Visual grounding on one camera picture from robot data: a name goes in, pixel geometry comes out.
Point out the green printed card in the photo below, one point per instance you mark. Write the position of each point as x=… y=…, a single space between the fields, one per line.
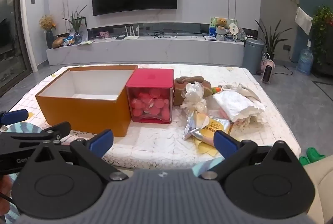
x=213 y=20

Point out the brown plush toy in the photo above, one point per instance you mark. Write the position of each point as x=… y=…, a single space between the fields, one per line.
x=179 y=90

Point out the white router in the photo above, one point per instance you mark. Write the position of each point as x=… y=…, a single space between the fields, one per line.
x=132 y=36

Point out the leafy green plant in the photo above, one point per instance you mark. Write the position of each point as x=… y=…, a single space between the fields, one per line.
x=322 y=21

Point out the blue snack bag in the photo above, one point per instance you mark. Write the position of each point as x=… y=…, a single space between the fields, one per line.
x=69 y=40

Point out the brown round object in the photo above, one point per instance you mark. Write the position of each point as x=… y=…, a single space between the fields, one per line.
x=58 y=42

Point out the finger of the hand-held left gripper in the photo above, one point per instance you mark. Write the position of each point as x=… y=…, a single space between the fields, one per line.
x=52 y=131
x=15 y=117

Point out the brown teddy bear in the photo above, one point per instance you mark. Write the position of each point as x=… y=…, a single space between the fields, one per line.
x=222 y=22

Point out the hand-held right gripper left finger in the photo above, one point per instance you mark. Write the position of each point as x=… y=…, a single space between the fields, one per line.
x=100 y=141

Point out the white paper towel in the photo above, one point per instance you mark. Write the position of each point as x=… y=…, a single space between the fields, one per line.
x=234 y=103

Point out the green slipper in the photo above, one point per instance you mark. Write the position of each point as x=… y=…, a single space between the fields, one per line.
x=316 y=154
x=304 y=160

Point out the red box with clear front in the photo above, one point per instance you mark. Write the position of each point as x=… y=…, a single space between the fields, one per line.
x=151 y=77

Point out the wall outlet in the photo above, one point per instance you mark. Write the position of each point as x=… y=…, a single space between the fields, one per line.
x=287 y=47

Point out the green plant in glass vase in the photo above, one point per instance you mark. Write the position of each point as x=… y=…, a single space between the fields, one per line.
x=77 y=36

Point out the white hanging towel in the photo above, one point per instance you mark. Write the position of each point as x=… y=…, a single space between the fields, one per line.
x=303 y=20

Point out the vase with yellow flowers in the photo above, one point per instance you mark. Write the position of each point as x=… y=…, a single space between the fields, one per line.
x=49 y=39

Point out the crochet orange toy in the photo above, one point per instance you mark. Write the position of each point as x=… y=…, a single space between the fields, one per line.
x=216 y=90

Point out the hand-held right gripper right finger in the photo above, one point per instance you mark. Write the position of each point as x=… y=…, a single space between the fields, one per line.
x=225 y=144

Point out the person's left striped trouser leg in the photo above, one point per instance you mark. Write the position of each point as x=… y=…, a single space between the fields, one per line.
x=23 y=127

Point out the blue box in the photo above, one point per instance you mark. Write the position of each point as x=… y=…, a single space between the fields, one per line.
x=212 y=32

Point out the white marble tv console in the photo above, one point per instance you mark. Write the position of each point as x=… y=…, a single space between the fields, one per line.
x=156 y=49

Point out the yellow cloth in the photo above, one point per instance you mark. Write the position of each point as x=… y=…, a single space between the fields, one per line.
x=205 y=150

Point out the white round card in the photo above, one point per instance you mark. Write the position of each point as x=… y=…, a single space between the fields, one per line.
x=233 y=26

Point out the yellow snack packet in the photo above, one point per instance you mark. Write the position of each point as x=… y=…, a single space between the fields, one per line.
x=205 y=126

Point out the glass sliding door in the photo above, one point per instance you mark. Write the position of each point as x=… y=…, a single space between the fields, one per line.
x=10 y=31

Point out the blue water bottle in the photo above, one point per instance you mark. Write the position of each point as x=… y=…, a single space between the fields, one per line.
x=305 y=61

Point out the pink white basket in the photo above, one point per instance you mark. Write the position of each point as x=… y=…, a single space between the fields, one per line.
x=266 y=56

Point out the grey trash can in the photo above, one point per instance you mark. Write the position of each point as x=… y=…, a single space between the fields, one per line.
x=252 y=57

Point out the orange cardboard box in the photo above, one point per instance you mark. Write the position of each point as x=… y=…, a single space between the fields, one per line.
x=85 y=114

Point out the crinkled cellophane wrapper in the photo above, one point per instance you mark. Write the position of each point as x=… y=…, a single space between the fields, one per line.
x=193 y=99

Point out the green paper sheet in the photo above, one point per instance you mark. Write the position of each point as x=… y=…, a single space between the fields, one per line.
x=86 y=42

